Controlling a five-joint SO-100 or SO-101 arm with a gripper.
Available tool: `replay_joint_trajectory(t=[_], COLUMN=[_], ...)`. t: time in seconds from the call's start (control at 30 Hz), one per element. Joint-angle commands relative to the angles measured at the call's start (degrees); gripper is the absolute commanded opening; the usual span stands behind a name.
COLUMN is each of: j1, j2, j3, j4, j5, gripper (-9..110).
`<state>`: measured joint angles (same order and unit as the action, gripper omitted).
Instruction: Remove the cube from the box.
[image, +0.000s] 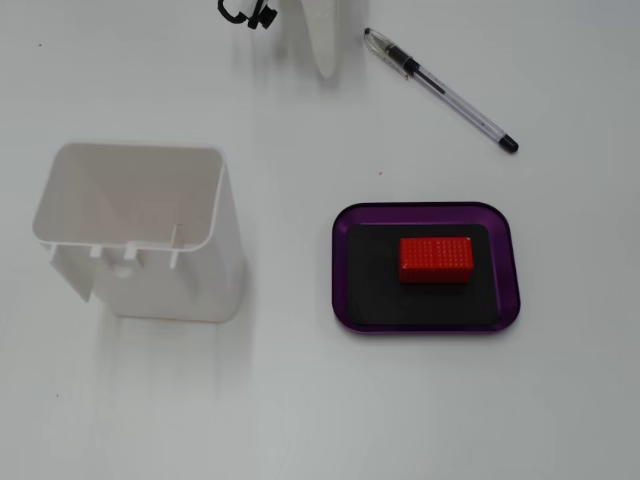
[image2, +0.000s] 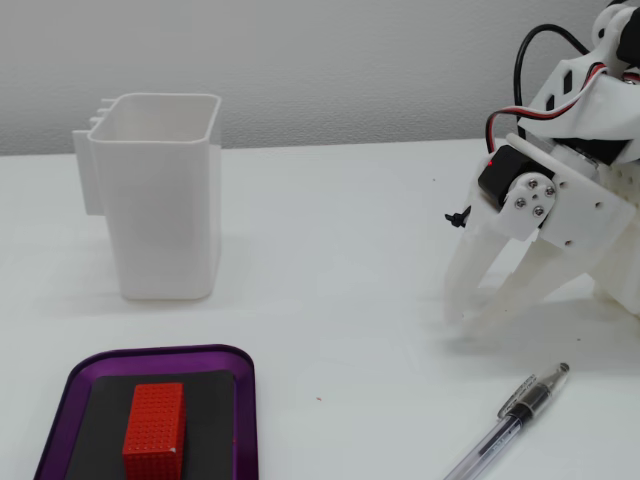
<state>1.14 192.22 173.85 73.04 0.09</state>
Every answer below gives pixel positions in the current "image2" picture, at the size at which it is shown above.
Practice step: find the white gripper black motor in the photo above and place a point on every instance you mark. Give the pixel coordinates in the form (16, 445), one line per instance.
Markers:
(582, 207)

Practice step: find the red studded block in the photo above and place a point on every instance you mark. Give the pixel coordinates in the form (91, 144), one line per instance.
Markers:
(152, 425)

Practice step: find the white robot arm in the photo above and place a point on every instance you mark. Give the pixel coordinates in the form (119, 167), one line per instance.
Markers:
(600, 110)

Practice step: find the clear black ballpoint pen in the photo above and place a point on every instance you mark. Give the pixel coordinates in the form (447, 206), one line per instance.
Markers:
(520, 407)

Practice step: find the purple metal tin tray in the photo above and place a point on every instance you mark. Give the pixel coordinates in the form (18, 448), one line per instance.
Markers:
(245, 400)

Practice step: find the black foam pad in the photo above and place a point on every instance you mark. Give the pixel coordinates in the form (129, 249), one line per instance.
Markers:
(210, 420)

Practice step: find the white plastic open container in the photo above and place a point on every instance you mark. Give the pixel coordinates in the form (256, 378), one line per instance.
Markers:
(160, 200)

